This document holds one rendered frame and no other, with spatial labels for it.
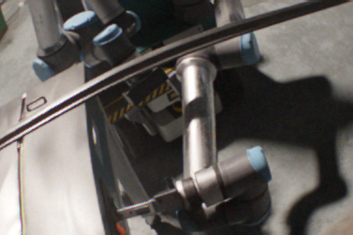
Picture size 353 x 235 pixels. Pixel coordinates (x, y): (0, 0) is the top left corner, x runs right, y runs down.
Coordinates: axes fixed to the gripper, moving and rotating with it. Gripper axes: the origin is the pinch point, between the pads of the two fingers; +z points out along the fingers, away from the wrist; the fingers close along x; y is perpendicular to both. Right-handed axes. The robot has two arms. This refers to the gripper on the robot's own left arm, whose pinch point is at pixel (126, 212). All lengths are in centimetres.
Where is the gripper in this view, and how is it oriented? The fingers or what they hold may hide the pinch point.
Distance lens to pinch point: 130.6
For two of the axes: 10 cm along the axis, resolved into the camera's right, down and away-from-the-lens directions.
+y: -3.4, -9.4, 0.6
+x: -0.7, -0.4, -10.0
